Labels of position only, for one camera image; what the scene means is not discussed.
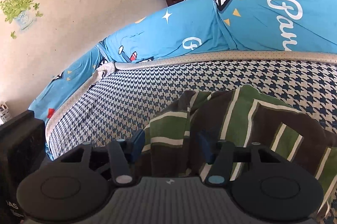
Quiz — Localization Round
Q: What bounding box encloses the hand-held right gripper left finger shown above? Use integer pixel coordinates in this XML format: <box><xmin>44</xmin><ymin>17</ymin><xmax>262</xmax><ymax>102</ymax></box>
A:
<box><xmin>59</xmin><ymin>130</ymin><xmax>146</xmax><ymax>186</ymax></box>

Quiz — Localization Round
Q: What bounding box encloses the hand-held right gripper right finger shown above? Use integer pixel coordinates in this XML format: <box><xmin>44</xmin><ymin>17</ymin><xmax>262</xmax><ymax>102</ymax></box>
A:
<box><xmin>197</xmin><ymin>130</ymin><xmax>286</xmax><ymax>186</ymax></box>

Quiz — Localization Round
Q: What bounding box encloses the green brown striped t-shirt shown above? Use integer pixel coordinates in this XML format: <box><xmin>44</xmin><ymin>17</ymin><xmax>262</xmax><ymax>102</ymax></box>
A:
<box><xmin>139</xmin><ymin>84</ymin><xmax>337</xmax><ymax>224</ymax></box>

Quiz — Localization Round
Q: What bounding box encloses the white basket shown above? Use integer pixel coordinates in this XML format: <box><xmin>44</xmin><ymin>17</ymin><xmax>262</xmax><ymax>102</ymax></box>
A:
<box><xmin>0</xmin><ymin>101</ymin><xmax>12</xmax><ymax>124</ymax></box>

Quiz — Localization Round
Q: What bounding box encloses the houndstooth sofa cover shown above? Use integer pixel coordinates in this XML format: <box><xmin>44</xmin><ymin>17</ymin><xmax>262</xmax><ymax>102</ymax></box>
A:
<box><xmin>45</xmin><ymin>51</ymin><xmax>337</xmax><ymax>161</ymax></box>

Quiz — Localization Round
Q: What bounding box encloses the blue printed bolster cushion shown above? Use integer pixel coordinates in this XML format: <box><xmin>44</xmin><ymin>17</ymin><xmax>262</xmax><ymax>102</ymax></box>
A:
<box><xmin>28</xmin><ymin>0</ymin><xmax>337</xmax><ymax>157</ymax></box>

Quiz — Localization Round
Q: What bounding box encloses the green plant wall sticker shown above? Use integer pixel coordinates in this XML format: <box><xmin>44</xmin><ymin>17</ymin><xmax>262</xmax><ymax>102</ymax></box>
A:
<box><xmin>0</xmin><ymin>0</ymin><xmax>44</xmax><ymax>39</ymax></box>

